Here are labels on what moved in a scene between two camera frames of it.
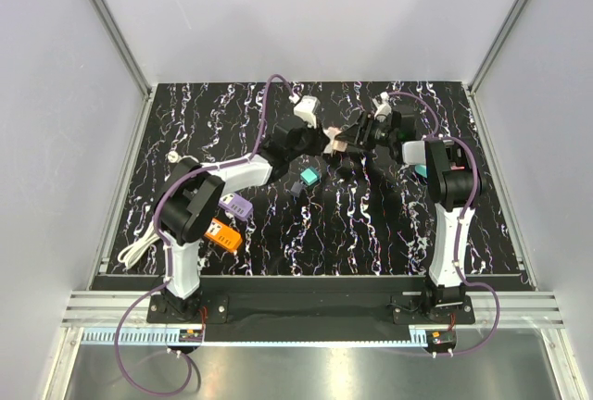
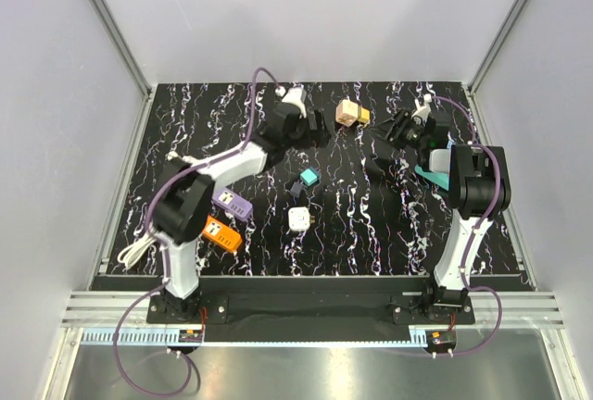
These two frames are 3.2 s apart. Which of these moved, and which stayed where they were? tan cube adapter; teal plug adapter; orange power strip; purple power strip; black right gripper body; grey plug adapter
Moved: tan cube adapter; black right gripper body
Stayed: purple power strip; orange power strip; teal plug adapter; grey plug adapter
